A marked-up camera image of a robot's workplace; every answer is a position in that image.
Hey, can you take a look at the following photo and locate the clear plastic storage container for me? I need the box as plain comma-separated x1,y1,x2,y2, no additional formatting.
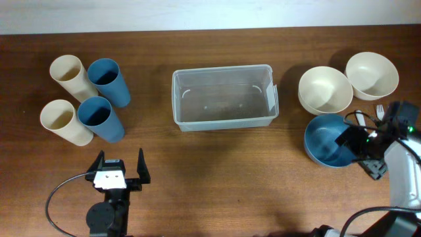
172,65,279,132

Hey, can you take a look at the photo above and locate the blue cup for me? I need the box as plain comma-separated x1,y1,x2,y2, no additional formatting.
87,58,131,108
77,96,125,143

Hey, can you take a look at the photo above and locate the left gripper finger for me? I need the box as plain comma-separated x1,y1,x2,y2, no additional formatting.
137,148,151,180
87,150,105,172

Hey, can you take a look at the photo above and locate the blue bowl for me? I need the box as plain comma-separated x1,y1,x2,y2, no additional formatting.
304,114,356,168

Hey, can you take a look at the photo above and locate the cream cup near left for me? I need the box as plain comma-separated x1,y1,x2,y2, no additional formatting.
39,99,93,146

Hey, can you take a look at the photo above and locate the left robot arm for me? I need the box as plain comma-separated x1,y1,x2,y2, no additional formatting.
86,149,151,236

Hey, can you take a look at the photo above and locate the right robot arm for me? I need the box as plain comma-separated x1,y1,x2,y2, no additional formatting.
304,101,420,236

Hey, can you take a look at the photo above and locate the white plastic spoon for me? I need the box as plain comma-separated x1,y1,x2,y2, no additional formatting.
355,110,377,138

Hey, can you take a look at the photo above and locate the cream bowl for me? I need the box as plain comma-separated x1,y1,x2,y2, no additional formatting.
345,52,399,101
298,66,353,115

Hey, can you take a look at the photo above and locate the cream cup far left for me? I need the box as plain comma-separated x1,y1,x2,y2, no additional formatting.
49,55,99,103

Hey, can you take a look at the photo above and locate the white plastic fork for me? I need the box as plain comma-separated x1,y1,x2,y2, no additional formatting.
376,105,385,120

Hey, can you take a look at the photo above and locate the cream cup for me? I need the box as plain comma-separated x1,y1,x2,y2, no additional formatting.
49,55,99,103
39,99,93,146

